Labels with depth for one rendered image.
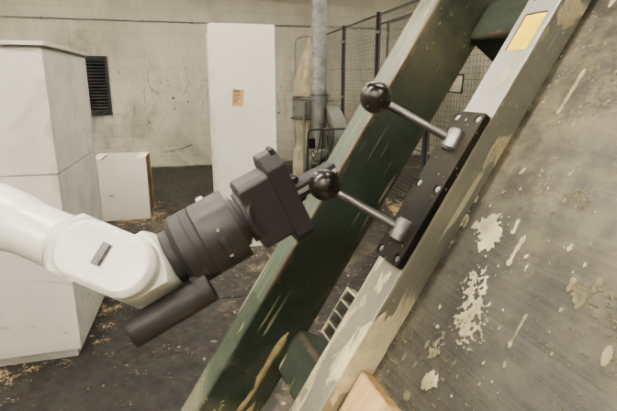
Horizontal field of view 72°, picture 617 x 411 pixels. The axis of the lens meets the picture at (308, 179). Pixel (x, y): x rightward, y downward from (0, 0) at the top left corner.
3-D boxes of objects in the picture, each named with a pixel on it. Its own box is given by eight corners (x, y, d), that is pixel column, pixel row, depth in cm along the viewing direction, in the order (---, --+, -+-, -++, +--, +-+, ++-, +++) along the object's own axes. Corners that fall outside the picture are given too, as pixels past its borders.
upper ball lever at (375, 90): (449, 161, 51) (353, 106, 53) (465, 134, 51) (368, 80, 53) (458, 158, 47) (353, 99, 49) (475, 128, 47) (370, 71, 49)
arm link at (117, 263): (187, 266, 52) (93, 227, 54) (165, 246, 44) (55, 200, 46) (160, 317, 49) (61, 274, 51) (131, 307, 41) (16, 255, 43)
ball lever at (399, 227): (399, 247, 51) (304, 190, 52) (415, 219, 51) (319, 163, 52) (404, 250, 47) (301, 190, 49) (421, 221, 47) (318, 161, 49)
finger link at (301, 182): (339, 170, 52) (296, 194, 51) (329, 165, 55) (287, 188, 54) (334, 158, 52) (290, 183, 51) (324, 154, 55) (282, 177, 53)
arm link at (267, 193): (260, 140, 55) (174, 184, 52) (282, 151, 46) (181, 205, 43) (298, 220, 59) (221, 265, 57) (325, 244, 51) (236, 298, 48)
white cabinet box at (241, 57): (215, 228, 462) (205, 30, 417) (268, 224, 476) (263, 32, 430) (218, 249, 405) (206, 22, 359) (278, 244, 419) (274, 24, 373)
